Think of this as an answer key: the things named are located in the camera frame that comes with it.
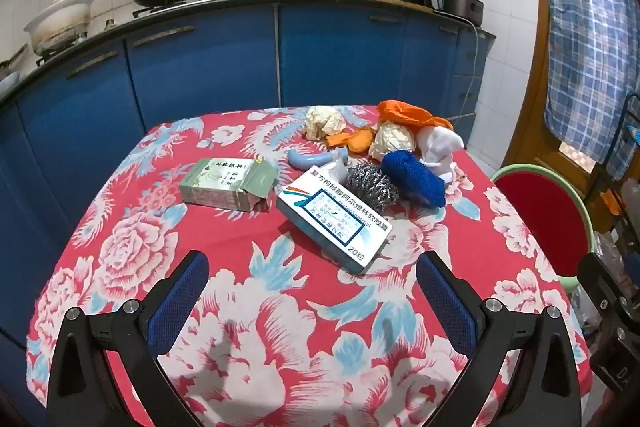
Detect orange plastic bag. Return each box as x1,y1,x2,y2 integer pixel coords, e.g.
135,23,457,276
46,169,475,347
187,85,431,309
376,100,453,132

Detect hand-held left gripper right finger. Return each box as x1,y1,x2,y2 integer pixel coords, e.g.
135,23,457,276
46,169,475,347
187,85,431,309
416,251,583,427

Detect white medicine box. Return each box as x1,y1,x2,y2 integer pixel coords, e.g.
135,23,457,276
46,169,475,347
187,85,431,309
276,165,393,274

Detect red floral tablecloth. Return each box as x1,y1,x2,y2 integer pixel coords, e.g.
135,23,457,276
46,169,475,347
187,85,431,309
25,104,591,427

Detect red bucket with green rim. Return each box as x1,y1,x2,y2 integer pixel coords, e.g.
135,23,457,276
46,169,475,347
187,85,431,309
490,163,596,293

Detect steel wool scrubber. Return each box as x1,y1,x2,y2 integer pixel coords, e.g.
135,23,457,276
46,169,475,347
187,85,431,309
345,164,400,212

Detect blue scrubbing sponge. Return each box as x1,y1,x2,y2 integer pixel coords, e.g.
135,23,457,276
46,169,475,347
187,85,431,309
381,150,447,208

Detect crumpled paper ball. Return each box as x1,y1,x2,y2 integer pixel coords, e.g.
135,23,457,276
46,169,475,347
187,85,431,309
369,123,417,160
305,106,348,142

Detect blue checked curtain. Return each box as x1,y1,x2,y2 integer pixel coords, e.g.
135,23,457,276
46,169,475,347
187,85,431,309
530,0,640,168

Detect white crumpled cloth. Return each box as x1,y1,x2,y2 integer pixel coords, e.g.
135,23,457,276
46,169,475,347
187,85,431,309
415,126,463,182

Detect blue kitchen cabinet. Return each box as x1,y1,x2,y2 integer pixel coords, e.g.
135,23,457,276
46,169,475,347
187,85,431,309
0,2,496,358

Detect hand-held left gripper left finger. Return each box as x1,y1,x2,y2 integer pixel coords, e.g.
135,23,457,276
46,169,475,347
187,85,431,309
46,251,211,427

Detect black round pot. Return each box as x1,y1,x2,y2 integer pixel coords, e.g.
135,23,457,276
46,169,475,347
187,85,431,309
434,0,485,26

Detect white cooking pot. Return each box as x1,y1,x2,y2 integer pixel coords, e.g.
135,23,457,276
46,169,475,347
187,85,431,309
24,0,97,56

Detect green tea box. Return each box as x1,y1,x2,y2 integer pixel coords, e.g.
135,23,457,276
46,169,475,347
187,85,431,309
178,158,277,212

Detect white power cable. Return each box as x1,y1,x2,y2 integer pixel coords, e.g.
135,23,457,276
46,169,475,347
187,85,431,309
462,24,482,118

